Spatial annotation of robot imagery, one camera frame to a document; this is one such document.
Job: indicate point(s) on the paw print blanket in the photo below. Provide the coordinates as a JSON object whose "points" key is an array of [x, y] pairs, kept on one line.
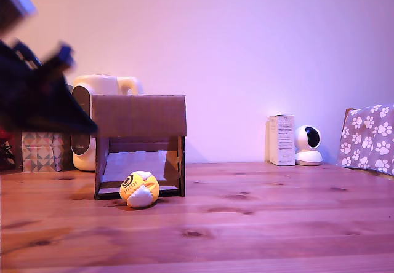
{"points": [[369, 137]]}

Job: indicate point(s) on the small white round camera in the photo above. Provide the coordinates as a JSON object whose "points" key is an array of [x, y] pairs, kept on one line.
{"points": [[307, 159]]}

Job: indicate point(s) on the cream kettle with brown panel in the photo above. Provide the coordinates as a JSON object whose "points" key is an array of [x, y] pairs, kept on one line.
{"points": [[101, 84]]}

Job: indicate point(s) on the triangle pattern tissue box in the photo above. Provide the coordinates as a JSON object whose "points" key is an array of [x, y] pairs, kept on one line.
{"points": [[40, 151]]}

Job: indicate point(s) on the white printed carton box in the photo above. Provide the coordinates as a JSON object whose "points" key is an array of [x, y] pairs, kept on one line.
{"points": [[284, 140]]}

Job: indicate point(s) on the orange and white footbag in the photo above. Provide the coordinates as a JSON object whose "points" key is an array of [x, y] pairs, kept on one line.
{"points": [[138, 190]]}

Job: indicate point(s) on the pale grey camera box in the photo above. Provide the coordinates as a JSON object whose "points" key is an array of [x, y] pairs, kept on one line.
{"points": [[18, 2]]}

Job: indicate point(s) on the cardboard dice tower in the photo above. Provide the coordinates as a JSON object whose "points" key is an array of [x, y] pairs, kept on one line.
{"points": [[138, 116]]}

